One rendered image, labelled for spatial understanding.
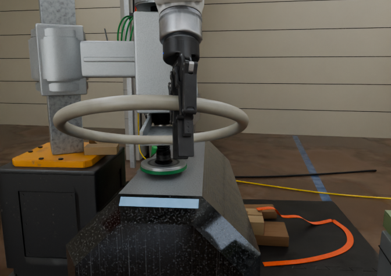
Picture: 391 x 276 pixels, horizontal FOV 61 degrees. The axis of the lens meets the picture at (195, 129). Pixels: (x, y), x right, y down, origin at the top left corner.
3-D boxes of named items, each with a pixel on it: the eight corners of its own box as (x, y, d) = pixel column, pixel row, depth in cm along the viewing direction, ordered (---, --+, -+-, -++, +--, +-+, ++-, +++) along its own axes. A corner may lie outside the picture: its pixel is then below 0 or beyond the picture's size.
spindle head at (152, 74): (143, 109, 178) (141, 22, 170) (184, 109, 179) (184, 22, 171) (136, 120, 143) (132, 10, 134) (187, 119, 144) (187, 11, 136)
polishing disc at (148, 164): (178, 173, 145) (178, 170, 145) (133, 169, 150) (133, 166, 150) (191, 159, 165) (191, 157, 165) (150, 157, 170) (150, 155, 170)
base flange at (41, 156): (9, 166, 196) (7, 158, 196) (50, 147, 244) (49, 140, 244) (89, 167, 193) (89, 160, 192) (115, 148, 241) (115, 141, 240)
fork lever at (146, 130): (146, 117, 176) (145, 108, 175) (182, 116, 178) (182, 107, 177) (128, 146, 108) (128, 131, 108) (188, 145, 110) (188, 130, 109)
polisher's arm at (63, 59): (22, 81, 191) (17, 36, 187) (43, 78, 225) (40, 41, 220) (152, 80, 198) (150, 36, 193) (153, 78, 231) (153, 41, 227)
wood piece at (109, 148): (84, 155, 206) (83, 147, 205) (88, 151, 215) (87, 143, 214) (117, 154, 208) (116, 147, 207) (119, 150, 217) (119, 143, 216)
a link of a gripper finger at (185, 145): (192, 120, 64) (193, 120, 64) (192, 156, 63) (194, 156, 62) (177, 120, 63) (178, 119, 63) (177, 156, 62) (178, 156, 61)
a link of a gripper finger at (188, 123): (189, 111, 64) (194, 107, 61) (189, 137, 63) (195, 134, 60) (181, 110, 63) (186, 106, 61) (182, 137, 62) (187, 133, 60)
